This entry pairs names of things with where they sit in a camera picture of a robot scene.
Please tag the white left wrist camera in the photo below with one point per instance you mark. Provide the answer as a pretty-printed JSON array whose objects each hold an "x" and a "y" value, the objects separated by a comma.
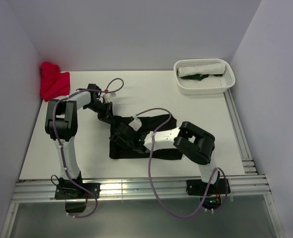
[{"x": 109, "y": 96}]

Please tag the white perforated plastic basket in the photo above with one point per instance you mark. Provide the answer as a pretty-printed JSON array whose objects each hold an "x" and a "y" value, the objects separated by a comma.
[{"x": 209, "y": 85}]

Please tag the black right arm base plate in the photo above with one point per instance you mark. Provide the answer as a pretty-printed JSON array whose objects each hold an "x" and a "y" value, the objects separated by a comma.
[{"x": 197, "y": 187}]

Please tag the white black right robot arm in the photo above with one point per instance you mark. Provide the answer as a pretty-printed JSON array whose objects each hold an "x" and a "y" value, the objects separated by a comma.
[{"x": 186, "y": 140}]

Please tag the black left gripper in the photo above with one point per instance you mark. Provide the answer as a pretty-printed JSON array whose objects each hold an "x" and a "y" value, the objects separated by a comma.
[{"x": 108, "y": 113}]

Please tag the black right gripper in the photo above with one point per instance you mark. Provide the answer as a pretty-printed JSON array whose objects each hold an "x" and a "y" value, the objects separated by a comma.
[{"x": 119, "y": 141}]

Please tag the aluminium frame rail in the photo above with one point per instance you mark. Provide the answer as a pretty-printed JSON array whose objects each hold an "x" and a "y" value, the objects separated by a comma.
[{"x": 251, "y": 183}]

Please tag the black t shirt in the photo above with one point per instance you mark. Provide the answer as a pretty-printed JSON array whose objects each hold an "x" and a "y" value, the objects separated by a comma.
[{"x": 148, "y": 124}]

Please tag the rolled white t shirt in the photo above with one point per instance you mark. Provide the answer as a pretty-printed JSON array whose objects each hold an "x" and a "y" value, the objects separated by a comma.
[{"x": 208, "y": 69}]

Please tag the dark green rolled t shirt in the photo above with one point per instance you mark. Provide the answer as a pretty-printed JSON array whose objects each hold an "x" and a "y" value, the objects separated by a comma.
[{"x": 199, "y": 76}]

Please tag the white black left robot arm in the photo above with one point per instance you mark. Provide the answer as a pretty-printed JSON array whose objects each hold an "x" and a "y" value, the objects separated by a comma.
[{"x": 61, "y": 125}]

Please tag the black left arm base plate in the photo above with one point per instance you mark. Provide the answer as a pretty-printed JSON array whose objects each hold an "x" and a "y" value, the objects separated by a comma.
[{"x": 67, "y": 190}]

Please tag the red t shirt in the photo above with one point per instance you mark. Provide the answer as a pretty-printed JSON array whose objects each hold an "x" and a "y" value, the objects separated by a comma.
[{"x": 54, "y": 83}]

